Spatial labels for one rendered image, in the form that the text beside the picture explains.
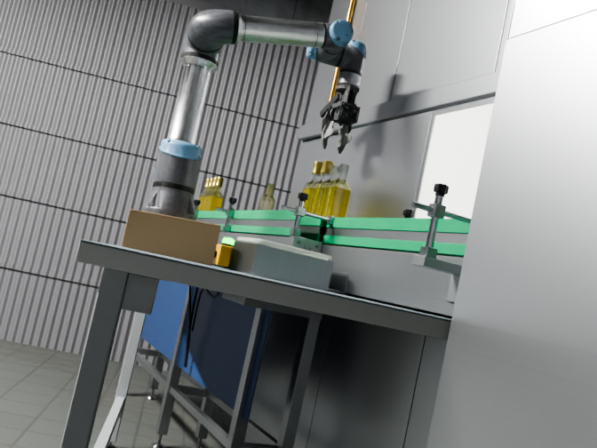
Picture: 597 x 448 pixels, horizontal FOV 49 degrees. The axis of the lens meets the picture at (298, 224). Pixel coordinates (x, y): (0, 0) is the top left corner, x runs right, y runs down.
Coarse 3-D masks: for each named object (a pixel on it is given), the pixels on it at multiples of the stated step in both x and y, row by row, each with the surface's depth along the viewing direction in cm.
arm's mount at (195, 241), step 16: (128, 224) 168; (144, 224) 169; (160, 224) 170; (176, 224) 170; (192, 224) 171; (208, 224) 172; (128, 240) 168; (144, 240) 169; (160, 240) 170; (176, 240) 170; (192, 240) 171; (208, 240) 172; (176, 256) 170; (192, 256) 171; (208, 256) 172
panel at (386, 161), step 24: (408, 120) 201; (432, 120) 190; (360, 144) 225; (384, 144) 211; (408, 144) 198; (360, 168) 221; (384, 168) 207; (408, 168) 195; (360, 192) 217; (384, 192) 204; (408, 192) 192; (360, 216) 214; (384, 216) 201
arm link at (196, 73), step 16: (192, 48) 199; (192, 64) 200; (208, 64) 200; (192, 80) 199; (208, 80) 202; (192, 96) 198; (176, 112) 198; (192, 112) 198; (176, 128) 197; (192, 128) 198
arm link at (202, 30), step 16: (208, 16) 190; (224, 16) 190; (240, 16) 191; (256, 16) 194; (192, 32) 193; (208, 32) 190; (224, 32) 190; (240, 32) 191; (256, 32) 193; (272, 32) 194; (288, 32) 195; (304, 32) 196; (320, 32) 198; (336, 32) 197; (352, 32) 198; (208, 48) 195; (336, 48) 202
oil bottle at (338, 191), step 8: (336, 184) 202; (344, 184) 203; (328, 192) 205; (336, 192) 202; (344, 192) 203; (328, 200) 204; (336, 200) 202; (344, 200) 203; (328, 208) 203; (336, 208) 202; (344, 208) 203; (336, 216) 202; (344, 216) 203
